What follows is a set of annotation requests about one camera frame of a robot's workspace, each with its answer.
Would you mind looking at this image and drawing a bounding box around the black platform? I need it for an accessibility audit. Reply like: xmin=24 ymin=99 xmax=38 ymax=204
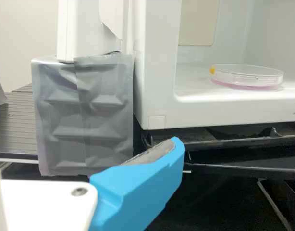
xmin=0 ymin=83 xmax=40 ymax=164
xmin=137 ymin=124 xmax=295 ymax=231

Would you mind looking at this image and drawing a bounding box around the petri dish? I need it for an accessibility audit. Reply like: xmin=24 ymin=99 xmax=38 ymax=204
xmin=209 ymin=64 xmax=284 ymax=91

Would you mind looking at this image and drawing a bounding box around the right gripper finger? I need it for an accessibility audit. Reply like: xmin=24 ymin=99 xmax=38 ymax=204
xmin=88 ymin=136 xmax=186 ymax=231

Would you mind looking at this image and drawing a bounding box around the white pipette stand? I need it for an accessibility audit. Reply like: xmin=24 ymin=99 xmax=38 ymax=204
xmin=0 ymin=0 xmax=136 ymax=178

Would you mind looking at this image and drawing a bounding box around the white incubator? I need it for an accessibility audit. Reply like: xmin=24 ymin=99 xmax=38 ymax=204
xmin=122 ymin=0 xmax=295 ymax=132

